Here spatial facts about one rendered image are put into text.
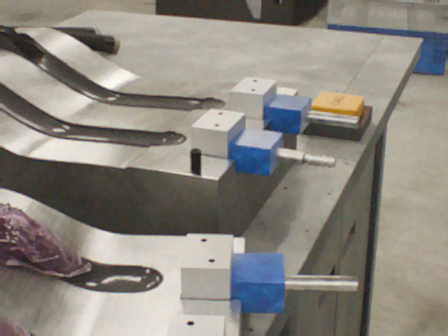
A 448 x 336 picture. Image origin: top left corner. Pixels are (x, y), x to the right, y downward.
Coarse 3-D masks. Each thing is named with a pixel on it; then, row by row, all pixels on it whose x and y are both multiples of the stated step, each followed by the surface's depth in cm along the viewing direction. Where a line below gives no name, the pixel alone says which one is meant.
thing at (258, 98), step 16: (256, 80) 85; (272, 80) 85; (240, 96) 81; (256, 96) 81; (272, 96) 84; (288, 96) 84; (240, 112) 82; (256, 112) 82; (272, 112) 81; (288, 112) 81; (304, 112) 81; (320, 112) 82; (272, 128) 82; (288, 128) 81; (304, 128) 82
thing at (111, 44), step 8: (64, 32) 130; (72, 32) 132; (80, 40) 132; (88, 40) 133; (96, 40) 133; (104, 40) 134; (112, 40) 135; (96, 48) 134; (104, 48) 135; (112, 48) 136
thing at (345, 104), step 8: (320, 96) 104; (328, 96) 104; (336, 96) 104; (344, 96) 104; (352, 96) 104; (360, 96) 104; (312, 104) 101; (320, 104) 101; (328, 104) 101; (336, 104) 101; (344, 104) 101; (352, 104) 101; (360, 104) 102; (328, 112) 101; (336, 112) 100; (344, 112) 100; (352, 112) 100; (360, 112) 103
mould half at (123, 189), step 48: (48, 48) 94; (48, 96) 86; (192, 96) 89; (0, 144) 76; (48, 144) 77; (96, 144) 77; (288, 144) 90; (48, 192) 76; (96, 192) 74; (144, 192) 72; (192, 192) 70; (240, 192) 75
